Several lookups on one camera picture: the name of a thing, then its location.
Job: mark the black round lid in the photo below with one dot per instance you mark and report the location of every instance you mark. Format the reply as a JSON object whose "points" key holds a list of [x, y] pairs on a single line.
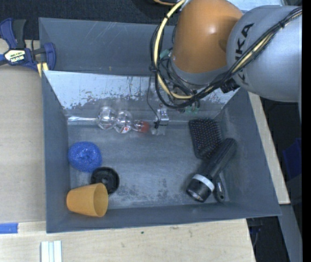
{"points": [[109, 176]]}

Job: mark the blue mesh scrubber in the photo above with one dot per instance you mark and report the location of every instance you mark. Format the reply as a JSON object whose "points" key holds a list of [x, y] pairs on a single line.
{"points": [[85, 157]]}

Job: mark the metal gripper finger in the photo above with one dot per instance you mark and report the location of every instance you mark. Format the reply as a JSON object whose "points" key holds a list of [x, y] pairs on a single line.
{"points": [[161, 127], [164, 114]]}

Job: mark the black flashlight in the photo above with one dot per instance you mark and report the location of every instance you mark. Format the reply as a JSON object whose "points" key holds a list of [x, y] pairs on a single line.
{"points": [[215, 165]]}

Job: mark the grey metal bin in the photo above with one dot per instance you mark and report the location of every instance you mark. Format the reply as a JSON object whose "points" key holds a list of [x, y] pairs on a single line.
{"points": [[150, 160]]}

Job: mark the orange plastic cup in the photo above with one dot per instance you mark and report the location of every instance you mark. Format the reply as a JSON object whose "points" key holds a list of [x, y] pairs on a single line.
{"points": [[86, 199]]}

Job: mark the clear glass bulb ornament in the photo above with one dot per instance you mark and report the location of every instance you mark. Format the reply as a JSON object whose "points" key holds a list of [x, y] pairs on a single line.
{"points": [[106, 117]]}

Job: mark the black hairbrush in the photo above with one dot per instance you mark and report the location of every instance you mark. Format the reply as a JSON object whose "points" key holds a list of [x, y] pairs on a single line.
{"points": [[204, 135]]}

